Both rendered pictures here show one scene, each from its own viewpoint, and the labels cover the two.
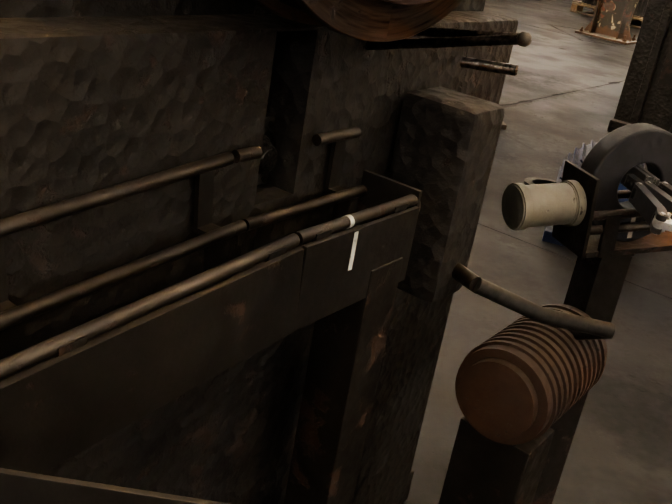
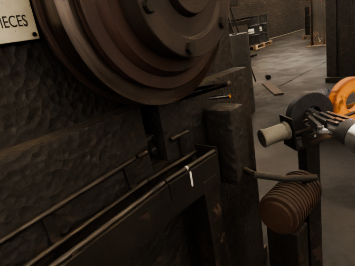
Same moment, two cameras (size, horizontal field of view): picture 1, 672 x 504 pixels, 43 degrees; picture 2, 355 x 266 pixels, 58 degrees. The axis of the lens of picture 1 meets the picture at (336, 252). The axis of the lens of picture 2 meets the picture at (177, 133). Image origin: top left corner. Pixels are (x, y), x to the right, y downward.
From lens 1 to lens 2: 0.16 m
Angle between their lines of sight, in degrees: 12
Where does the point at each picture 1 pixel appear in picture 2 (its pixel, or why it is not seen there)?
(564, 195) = (280, 129)
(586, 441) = (340, 215)
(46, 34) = (46, 141)
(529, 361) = (283, 199)
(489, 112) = (236, 108)
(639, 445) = not seen: outside the picture
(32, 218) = (59, 205)
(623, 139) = (298, 100)
